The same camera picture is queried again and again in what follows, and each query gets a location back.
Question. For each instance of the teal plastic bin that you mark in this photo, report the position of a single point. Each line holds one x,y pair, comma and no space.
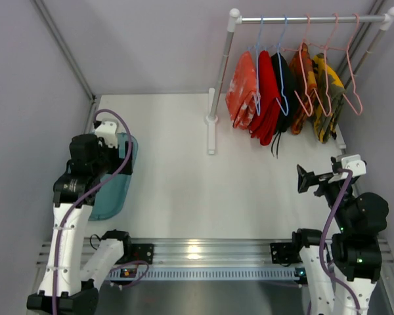
111,197

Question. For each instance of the grey slotted cable duct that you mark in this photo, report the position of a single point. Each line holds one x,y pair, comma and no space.
207,274

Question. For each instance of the orange camouflage trousers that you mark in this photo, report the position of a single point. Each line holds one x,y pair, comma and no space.
300,116

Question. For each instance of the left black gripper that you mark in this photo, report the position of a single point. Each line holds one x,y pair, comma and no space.
124,157

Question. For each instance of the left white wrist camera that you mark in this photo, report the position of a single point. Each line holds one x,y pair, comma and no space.
108,131

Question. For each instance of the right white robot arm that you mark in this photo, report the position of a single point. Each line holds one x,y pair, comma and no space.
342,262

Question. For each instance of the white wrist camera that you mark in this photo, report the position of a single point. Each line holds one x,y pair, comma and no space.
108,131
345,165

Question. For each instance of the yellow camouflage trousers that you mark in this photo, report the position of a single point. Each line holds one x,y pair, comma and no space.
330,91

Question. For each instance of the pink hanger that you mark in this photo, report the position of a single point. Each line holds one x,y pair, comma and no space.
299,51
324,48
352,73

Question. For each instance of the orange white tie-dye trousers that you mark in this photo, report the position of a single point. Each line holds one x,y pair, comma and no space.
242,91

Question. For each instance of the aluminium mounting rail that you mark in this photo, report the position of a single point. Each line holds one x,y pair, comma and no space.
207,253

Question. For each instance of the white metal clothes rack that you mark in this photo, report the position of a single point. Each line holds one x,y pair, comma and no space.
215,115

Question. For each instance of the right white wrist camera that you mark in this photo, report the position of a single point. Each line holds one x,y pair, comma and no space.
345,165

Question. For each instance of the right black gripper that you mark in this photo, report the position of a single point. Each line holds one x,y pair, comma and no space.
303,178

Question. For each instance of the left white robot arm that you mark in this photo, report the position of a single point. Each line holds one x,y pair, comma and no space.
96,175

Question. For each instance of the light blue hanger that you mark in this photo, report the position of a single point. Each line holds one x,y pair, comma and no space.
284,108
258,48

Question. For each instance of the black trousers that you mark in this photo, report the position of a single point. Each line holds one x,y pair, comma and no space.
290,86

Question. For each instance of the red trousers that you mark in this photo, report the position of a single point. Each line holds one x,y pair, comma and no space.
264,127

